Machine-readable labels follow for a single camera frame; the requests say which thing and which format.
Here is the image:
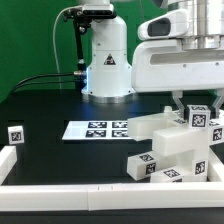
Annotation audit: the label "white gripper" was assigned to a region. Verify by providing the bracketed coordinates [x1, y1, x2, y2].
[131, 39, 224, 118]

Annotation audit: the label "white chair seat part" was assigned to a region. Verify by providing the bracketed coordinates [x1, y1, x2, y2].
[149, 116, 209, 182]

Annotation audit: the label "white chair back frame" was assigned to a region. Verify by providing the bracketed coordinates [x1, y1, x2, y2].
[128, 105, 224, 157]

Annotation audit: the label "white marker sheet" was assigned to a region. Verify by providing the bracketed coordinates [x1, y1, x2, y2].
[62, 120, 129, 141]

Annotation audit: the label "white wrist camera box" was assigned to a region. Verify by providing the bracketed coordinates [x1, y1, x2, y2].
[138, 9, 189, 40]

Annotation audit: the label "white workspace border frame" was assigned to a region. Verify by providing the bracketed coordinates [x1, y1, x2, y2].
[0, 146, 224, 211]

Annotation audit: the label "black camera on stand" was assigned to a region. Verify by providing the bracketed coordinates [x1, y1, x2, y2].
[63, 4, 117, 90]

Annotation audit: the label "white thin camera cable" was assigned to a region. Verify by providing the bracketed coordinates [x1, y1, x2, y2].
[52, 5, 83, 90]

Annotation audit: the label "black cables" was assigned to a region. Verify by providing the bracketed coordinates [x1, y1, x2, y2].
[9, 70, 88, 96]

